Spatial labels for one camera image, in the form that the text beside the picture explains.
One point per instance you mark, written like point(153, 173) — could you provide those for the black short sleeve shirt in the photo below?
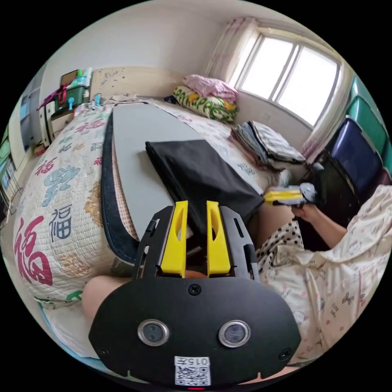
point(202, 180)

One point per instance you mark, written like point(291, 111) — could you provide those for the person's body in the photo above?
point(337, 275)

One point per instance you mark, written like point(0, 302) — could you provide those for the person's right hand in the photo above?
point(306, 212)

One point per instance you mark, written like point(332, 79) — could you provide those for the bed with printed quilt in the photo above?
point(61, 190)

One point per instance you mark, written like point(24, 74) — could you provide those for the stack of plastic storage boxes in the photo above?
point(358, 144)

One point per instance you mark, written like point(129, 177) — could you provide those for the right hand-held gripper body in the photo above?
point(307, 192)

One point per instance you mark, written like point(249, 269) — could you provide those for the pile of clothes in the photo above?
point(269, 144)

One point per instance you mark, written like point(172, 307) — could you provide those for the green floral folded quilt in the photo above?
point(203, 104)

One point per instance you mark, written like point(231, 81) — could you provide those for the pale pink curtain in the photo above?
point(226, 46)

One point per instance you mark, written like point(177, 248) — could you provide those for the white cupboard with clutter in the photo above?
point(61, 104)

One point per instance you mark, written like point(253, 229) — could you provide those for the grey folding board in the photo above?
point(144, 144)

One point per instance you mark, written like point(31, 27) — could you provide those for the person's right forearm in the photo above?
point(329, 229)

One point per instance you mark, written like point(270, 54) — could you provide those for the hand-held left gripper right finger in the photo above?
point(218, 251)

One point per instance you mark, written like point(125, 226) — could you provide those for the pink folded blanket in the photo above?
point(209, 85)

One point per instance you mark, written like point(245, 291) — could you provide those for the window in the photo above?
point(288, 73)

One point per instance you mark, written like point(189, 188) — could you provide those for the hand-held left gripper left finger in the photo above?
point(177, 245)

